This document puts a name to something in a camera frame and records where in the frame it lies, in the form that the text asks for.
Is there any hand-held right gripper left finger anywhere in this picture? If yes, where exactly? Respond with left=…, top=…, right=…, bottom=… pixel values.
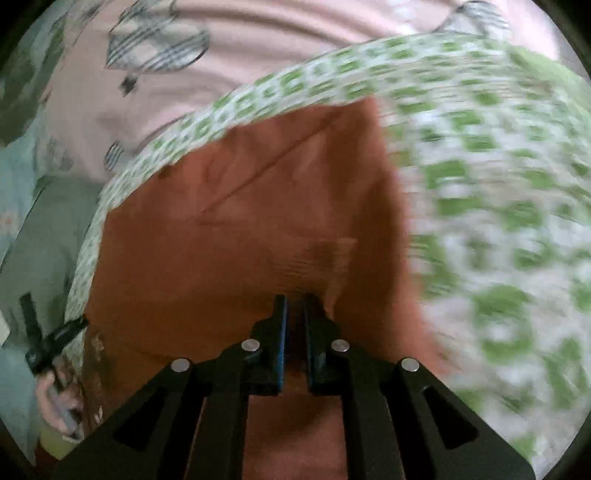
left=53, top=294, right=289, bottom=480

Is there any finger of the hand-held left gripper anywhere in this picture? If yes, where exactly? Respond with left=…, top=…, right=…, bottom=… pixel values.
left=19, top=293, right=47, bottom=352
left=28, top=316, right=89, bottom=374

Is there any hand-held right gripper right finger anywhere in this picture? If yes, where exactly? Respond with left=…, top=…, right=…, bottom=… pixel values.
left=302, top=294, right=537, bottom=480

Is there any rust orange garment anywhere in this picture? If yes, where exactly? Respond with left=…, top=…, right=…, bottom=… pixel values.
left=83, top=97, right=455, bottom=480

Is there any person's left hand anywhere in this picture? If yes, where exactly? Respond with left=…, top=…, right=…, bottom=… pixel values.
left=36, top=367, right=85, bottom=441

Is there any grey green cloth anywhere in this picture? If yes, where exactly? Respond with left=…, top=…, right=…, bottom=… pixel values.
left=0, top=178, right=105, bottom=416

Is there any light blue printed cloth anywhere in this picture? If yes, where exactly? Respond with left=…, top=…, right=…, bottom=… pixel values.
left=0, top=108, right=63, bottom=264

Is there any dark green cloth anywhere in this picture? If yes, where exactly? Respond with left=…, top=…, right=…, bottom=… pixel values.
left=0, top=9, right=75, bottom=148

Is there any green patterned white cloth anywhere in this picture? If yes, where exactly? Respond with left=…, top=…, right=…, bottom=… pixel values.
left=64, top=32, right=591, bottom=474

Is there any pink balloon print blanket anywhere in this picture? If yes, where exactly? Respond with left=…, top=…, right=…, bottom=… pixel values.
left=44, top=0, right=571, bottom=185

